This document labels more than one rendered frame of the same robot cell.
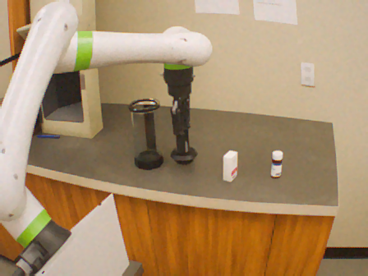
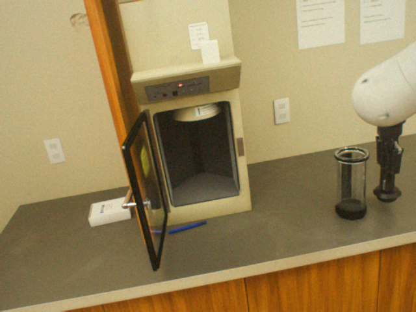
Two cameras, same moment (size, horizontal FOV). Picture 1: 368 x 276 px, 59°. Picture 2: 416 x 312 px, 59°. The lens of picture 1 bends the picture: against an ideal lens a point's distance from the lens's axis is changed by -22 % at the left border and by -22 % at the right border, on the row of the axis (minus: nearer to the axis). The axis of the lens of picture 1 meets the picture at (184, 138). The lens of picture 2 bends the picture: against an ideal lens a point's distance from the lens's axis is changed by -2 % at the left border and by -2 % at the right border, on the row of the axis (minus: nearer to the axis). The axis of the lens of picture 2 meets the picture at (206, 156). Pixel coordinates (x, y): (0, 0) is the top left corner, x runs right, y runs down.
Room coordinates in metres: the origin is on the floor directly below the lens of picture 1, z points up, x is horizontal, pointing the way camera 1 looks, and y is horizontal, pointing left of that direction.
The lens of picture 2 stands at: (0.44, 0.96, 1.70)
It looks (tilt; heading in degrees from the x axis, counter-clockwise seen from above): 23 degrees down; 338
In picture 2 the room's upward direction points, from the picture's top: 9 degrees counter-clockwise
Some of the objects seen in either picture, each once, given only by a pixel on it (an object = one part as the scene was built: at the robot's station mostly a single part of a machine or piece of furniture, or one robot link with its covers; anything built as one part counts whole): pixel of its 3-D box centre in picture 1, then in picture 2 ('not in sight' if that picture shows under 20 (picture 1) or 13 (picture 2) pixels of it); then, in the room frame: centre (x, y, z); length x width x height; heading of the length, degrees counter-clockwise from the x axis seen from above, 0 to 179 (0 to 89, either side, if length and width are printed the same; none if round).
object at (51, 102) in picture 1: (71, 75); (195, 143); (1.67, 0.50, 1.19); 0.26 x 0.24 x 0.35; 71
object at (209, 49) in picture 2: not in sight; (209, 51); (1.47, 0.48, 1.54); 0.05 x 0.05 x 0.06; 66
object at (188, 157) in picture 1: (183, 151); (387, 189); (1.23, 0.00, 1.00); 0.09 x 0.09 x 0.07
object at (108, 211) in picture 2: not in sight; (110, 210); (1.82, 0.85, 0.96); 0.16 x 0.12 x 0.04; 75
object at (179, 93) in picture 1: (180, 95); (389, 136); (1.23, 0.01, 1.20); 0.08 x 0.07 x 0.09; 161
